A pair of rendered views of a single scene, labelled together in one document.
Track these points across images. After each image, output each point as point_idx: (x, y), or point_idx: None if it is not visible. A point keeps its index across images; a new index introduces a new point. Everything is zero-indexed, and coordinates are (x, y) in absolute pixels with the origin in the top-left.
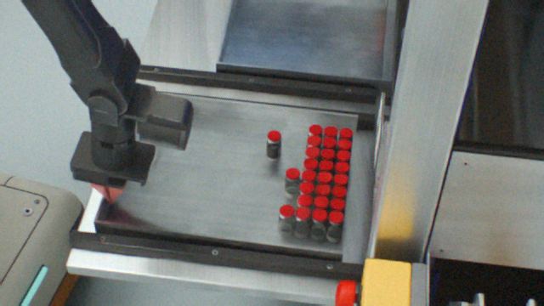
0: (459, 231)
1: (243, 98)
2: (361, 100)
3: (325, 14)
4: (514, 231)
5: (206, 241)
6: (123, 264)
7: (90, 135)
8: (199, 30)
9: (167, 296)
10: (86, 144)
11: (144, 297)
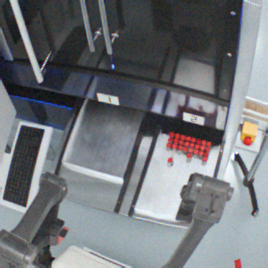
0: None
1: (136, 172)
2: (146, 128)
3: (90, 133)
4: None
5: None
6: None
7: (177, 216)
8: (91, 184)
9: (109, 248)
10: (181, 217)
11: (109, 255)
